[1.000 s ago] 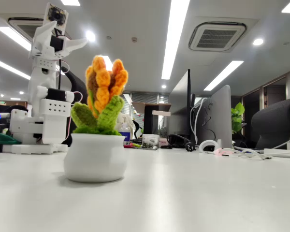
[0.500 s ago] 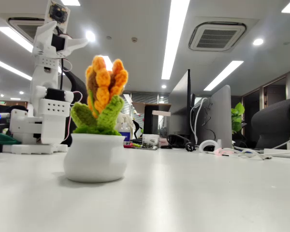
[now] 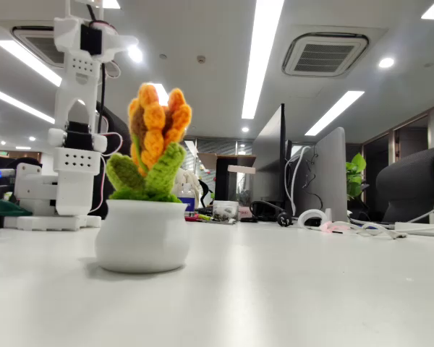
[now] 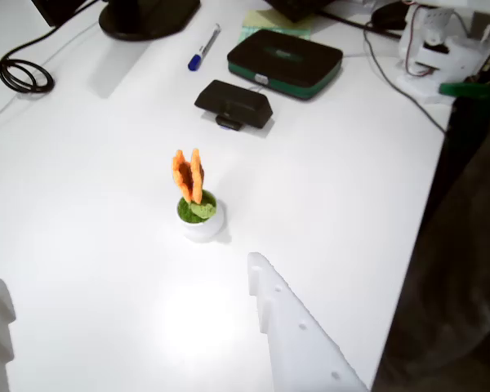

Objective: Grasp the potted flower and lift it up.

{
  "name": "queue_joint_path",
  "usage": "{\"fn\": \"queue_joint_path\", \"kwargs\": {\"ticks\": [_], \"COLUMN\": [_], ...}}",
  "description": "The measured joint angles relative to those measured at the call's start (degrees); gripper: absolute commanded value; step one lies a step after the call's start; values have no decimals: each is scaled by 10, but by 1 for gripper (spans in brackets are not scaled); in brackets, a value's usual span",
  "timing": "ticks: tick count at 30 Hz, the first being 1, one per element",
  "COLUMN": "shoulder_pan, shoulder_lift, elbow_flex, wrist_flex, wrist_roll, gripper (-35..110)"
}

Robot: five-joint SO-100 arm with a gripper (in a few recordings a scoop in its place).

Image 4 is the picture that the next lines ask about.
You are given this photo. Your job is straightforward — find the black rectangular box device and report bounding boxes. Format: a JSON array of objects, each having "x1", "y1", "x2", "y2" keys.
[{"x1": 194, "y1": 79, "x2": 274, "y2": 132}]

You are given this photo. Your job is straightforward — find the green table clamp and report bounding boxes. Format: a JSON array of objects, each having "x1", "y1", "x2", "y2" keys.
[{"x1": 439, "y1": 80, "x2": 490, "y2": 101}]

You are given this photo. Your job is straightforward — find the black coiled cable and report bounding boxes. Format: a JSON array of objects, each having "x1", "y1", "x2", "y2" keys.
[{"x1": 0, "y1": 0, "x2": 107, "y2": 95}]

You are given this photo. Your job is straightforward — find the black computer mouse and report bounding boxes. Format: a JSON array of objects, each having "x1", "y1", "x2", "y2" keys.
[{"x1": 370, "y1": 2, "x2": 409, "y2": 32}]

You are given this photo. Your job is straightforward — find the yellow green notepad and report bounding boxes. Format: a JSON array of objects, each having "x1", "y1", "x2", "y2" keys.
[{"x1": 240, "y1": 9, "x2": 314, "y2": 42}]

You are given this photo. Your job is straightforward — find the black monitor base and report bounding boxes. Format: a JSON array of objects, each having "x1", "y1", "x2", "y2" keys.
[{"x1": 98, "y1": 0, "x2": 202, "y2": 42}]

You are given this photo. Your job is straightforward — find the black and green case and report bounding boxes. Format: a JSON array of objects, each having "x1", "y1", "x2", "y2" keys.
[{"x1": 227, "y1": 29, "x2": 345, "y2": 101}]

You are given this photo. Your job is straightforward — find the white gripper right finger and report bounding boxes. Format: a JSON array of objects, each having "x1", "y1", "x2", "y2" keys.
[{"x1": 247, "y1": 252, "x2": 371, "y2": 392}]

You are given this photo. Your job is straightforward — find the blue capped marker pen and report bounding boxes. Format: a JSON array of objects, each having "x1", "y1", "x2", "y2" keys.
[{"x1": 187, "y1": 23, "x2": 222, "y2": 72}]

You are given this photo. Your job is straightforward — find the crochet sunflower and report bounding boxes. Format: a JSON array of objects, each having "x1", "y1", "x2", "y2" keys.
[{"x1": 171, "y1": 148, "x2": 225, "y2": 243}]

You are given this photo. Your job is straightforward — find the grey cable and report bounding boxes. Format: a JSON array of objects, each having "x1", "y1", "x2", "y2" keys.
[{"x1": 362, "y1": 22, "x2": 449, "y2": 135}]

